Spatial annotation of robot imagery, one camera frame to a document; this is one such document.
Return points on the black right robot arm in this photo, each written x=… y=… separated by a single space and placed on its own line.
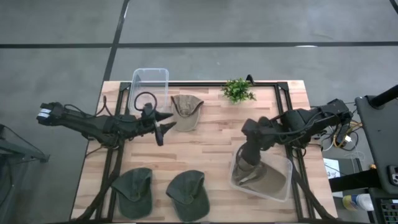
x=298 y=121

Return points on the black keypad device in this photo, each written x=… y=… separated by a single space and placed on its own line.
x=390 y=213

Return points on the clear plastic bin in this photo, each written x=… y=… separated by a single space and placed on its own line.
x=280 y=161
x=150 y=81

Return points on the black pole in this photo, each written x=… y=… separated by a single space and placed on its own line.
x=385 y=96

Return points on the black handheld device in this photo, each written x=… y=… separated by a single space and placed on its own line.
x=394 y=175

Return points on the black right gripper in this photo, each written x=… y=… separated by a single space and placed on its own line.
x=251 y=154

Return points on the white plug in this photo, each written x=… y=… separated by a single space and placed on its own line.
x=347 y=139

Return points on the white paper sheet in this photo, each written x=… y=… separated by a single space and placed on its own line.
x=331 y=165

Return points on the small green artificial plant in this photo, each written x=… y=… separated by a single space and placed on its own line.
x=237 y=91

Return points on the black stand bar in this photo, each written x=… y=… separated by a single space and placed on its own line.
x=351 y=181

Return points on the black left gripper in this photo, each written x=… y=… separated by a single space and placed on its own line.
x=148 y=119

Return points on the glass side table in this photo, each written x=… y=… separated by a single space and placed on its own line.
x=21 y=152

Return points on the dark green cap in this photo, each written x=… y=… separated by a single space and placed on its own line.
x=188 y=199
x=133 y=199

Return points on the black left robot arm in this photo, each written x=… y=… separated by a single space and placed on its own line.
x=93 y=124

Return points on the black bracket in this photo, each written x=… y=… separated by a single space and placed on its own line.
x=249 y=79

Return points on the black aluminium table frame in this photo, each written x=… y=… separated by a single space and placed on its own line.
x=202 y=84

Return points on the dark grey panel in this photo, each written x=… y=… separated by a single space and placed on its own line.
x=379 y=140

